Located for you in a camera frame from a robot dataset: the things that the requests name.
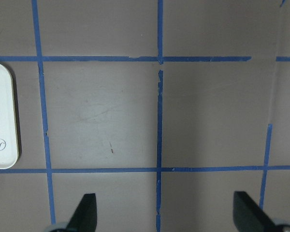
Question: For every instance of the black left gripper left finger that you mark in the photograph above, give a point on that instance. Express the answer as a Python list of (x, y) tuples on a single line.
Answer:
[(84, 218)]

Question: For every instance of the cream serving tray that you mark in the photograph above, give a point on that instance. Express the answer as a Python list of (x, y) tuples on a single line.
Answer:
[(10, 139)]

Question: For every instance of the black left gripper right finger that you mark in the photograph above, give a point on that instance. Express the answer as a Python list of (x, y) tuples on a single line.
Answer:
[(248, 216)]

